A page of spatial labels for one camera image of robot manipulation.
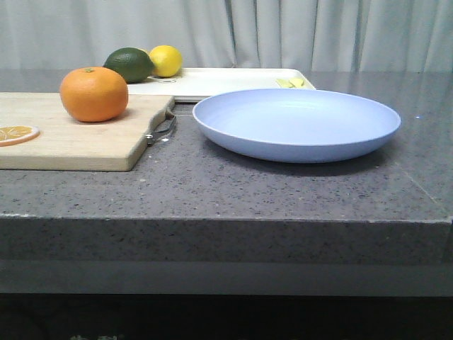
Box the light blue plate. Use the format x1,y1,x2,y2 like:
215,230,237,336
193,89,401,163

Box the orange fruit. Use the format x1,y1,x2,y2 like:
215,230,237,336
59,67,129,123

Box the white tray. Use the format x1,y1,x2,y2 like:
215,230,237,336
128,68,314,103

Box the yellow-green slices on tray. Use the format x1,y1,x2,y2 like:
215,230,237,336
276,78,304,89

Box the yellow lemon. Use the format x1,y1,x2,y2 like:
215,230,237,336
149,45,183,77

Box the green lime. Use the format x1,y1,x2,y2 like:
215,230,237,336
103,47,154,84

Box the wooden cutting board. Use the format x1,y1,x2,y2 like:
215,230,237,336
1,92,174,171

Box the white curtain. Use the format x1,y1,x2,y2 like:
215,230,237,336
1,1,452,72

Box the orange slice toy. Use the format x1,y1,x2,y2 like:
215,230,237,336
0,125,40,147

